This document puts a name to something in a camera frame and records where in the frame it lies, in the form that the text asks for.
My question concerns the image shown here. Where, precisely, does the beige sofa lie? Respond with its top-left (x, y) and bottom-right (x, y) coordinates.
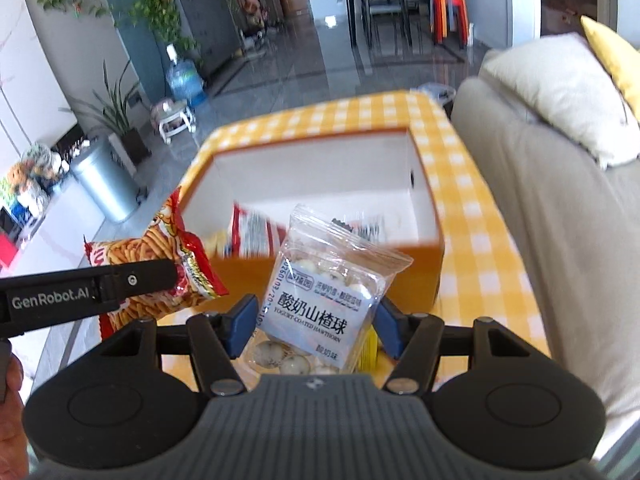
top-left (452, 77), bottom-right (640, 461)

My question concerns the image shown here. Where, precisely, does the white marble console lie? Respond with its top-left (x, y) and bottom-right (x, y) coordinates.
top-left (0, 175), bottom-right (108, 281)

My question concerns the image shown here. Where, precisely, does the brown stuffed toy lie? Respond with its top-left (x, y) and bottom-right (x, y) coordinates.
top-left (242, 0), bottom-right (266, 36)

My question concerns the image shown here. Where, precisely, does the beige cushion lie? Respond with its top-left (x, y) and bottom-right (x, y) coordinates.
top-left (479, 32), bottom-right (640, 170)

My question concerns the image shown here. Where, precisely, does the yellow checkered tablecloth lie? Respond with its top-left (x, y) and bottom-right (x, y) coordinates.
top-left (160, 91), bottom-right (553, 396)

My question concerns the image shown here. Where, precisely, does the silver pedal trash can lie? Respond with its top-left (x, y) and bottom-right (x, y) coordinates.
top-left (70, 135), bottom-right (141, 224)

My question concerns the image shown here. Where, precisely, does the orange cardboard box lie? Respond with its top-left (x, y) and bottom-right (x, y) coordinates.
top-left (176, 127), bottom-right (446, 311)

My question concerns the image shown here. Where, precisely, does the clear plastic snack packet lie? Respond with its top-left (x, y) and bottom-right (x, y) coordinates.
top-left (245, 203), bottom-right (415, 378)

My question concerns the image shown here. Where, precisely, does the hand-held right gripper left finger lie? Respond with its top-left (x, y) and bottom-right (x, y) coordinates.
top-left (95, 294), bottom-right (258, 396)

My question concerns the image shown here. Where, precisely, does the grey cabinet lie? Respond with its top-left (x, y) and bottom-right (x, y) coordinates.
top-left (175, 0), bottom-right (246, 78)

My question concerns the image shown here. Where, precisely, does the trailing pothos plant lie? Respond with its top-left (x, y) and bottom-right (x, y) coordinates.
top-left (115, 0), bottom-right (201, 66)

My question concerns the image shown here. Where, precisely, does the stack of orange stools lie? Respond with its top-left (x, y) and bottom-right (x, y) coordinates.
top-left (431, 0), bottom-right (471, 46)

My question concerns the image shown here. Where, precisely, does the small white wheeled stool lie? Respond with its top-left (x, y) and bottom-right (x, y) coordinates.
top-left (150, 99), bottom-right (197, 143)

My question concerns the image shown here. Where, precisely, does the small white bin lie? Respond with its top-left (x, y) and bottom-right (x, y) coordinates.
top-left (420, 82), bottom-right (456, 106)

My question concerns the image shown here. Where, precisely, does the yellow cushion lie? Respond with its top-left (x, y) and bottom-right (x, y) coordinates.
top-left (580, 15), bottom-right (640, 123)

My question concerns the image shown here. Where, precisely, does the long-leaf potted plant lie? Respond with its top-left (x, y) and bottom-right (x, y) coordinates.
top-left (60, 57), bottom-right (153, 173)

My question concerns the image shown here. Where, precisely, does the red and white snack packet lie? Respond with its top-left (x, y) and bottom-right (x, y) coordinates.
top-left (227, 202), bottom-right (286, 259)

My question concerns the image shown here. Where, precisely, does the red box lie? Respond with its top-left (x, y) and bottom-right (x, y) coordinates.
top-left (0, 232), bottom-right (23, 268)

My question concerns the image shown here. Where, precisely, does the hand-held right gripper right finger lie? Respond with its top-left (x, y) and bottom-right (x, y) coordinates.
top-left (376, 296), bottom-right (551, 395)

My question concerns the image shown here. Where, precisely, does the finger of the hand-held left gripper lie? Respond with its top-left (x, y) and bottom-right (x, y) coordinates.
top-left (100, 258), bottom-right (180, 311)

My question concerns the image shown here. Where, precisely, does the blue water jug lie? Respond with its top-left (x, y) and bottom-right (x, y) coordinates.
top-left (165, 44), bottom-right (207, 108)

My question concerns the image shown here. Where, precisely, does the brown teddy bear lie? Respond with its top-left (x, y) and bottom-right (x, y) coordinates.
top-left (7, 160), bottom-right (38, 196)

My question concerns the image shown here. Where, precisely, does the person's left hand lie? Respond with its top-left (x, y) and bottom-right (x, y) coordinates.
top-left (0, 357), bottom-right (32, 480)

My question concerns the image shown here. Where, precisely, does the round painted fan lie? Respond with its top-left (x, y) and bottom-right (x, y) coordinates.
top-left (22, 142), bottom-right (56, 171)

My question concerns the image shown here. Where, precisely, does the orange stick snack packet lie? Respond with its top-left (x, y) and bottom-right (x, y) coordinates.
top-left (84, 187), bottom-right (231, 343)

